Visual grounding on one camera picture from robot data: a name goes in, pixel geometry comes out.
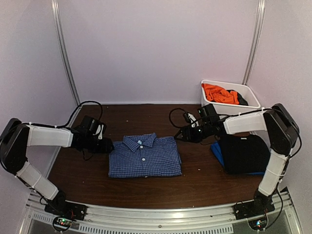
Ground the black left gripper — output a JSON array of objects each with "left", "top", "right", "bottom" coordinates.
[{"left": 85, "top": 135, "right": 114, "bottom": 154}]

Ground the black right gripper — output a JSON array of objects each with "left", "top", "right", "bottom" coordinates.
[{"left": 174, "top": 123, "right": 212, "bottom": 144}]

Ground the orange garment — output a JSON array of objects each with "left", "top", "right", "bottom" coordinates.
[{"left": 201, "top": 83, "right": 238, "bottom": 105}]

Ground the blue checked button shirt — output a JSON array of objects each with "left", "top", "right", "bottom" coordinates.
[{"left": 108, "top": 133, "right": 182, "bottom": 178}]

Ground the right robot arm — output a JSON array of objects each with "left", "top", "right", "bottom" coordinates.
[{"left": 174, "top": 103, "right": 302, "bottom": 215}]

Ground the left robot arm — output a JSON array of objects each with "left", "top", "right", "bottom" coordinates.
[{"left": 0, "top": 116, "right": 114, "bottom": 216}]

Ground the white plastic laundry bin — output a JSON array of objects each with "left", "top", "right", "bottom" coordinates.
[{"left": 201, "top": 80, "right": 261, "bottom": 115}]

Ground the folded blue garment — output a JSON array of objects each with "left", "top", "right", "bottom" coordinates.
[{"left": 210, "top": 141, "right": 264, "bottom": 176}]

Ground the folded black garment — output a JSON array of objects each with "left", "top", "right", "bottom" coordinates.
[{"left": 216, "top": 135, "right": 270, "bottom": 175}]

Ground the dark garment in bin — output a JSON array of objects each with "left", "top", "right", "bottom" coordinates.
[{"left": 227, "top": 90, "right": 249, "bottom": 106}]

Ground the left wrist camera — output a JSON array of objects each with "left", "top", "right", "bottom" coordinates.
[{"left": 94, "top": 122, "right": 107, "bottom": 140}]

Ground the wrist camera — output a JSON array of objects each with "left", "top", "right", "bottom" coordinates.
[
  {"left": 183, "top": 112, "right": 199, "bottom": 128},
  {"left": 94, "top": 122, "right": 107, "bottom": 140}
]

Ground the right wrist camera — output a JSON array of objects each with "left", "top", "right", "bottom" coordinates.
[{"left": 183, "top": 112, "right": 199, "bottom": 128}]

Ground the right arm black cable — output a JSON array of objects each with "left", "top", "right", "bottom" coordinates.
[{"left": 169, "top": 108, "right": 190, "bottom": 129}]

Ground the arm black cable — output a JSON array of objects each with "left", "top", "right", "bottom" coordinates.
[
  {"left": 169, "top": 108, "right": 190, "bottom": 129},
  {"left": 56, "top": 101, "right": 103, "bottom": 129}
]

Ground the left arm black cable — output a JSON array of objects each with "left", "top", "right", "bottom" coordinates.
[{"left": 56, "top": 101, "right": 103, "bottom": 129}]

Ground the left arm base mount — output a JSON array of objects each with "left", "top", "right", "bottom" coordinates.
[{"left": 44, "top": 201, "right": 87, "bottom": 233}]

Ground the aluminium front rail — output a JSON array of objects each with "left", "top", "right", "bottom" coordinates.
[{"left": 18, "top": 190, "right": 304, "bottom": 234}]

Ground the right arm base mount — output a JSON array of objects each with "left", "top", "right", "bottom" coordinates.
[{"left": 233, "top": 200, "right": 275, "bottom": 231}]

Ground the left aluminium corner post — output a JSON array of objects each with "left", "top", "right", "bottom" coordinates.
[{"left": 51, "top": 0, "right": 80, "bottom": 106}]

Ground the aluminium corner post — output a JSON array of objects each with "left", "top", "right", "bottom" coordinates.
[
  {"left": 51, "top": 0, "right": 80, "bottom": 106},
  {"left": 242, "top": 0, "right": 266, "bottom": 85}
]

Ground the right aluminium corner post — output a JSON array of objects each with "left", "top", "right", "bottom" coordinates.
[{"left": 242, "top": 0, "right": 266, "bottom": 85}]

